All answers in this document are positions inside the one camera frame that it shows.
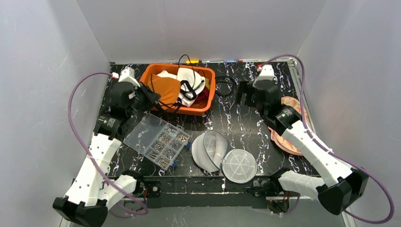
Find peach print mesh laundry bag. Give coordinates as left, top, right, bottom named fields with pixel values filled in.
left=268, top=96, right=311, bottom=157

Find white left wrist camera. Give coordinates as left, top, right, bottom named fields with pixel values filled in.
left=111, top=67, right=140, bottom=87

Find clear plastic screw organizer box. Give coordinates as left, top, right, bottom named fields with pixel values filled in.
left=123, top=113, right=191, bottom=170

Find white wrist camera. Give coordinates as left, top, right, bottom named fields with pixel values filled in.
left=111, top=67, right=140, bottom=87
left=253, top=64, right=276, bottom=90

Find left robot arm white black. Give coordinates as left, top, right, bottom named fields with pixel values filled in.
left=52, top=82, right=161, bottom=227

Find orange plastic basin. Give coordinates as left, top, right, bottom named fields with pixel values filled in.
left=140, top=63, right=216, bottom=116

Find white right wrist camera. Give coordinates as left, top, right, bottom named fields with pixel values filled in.
left=253, top=64, right=276, bottom=90

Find white bra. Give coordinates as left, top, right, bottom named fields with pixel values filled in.
left=157, top=67, right=206, bottom=107

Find orange bra black straps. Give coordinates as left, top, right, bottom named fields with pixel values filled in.
left=147, top=54, right=206, bottom=114

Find black coiled cable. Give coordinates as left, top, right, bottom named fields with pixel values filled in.
left=215, top=76, right=237, bottom=97

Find dark red bra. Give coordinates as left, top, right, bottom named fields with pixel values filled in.
left=195, top=87, right=209, bottom=102

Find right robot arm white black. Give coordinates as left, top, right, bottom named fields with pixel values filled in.
left=235, top=80, right=369, bottom=215

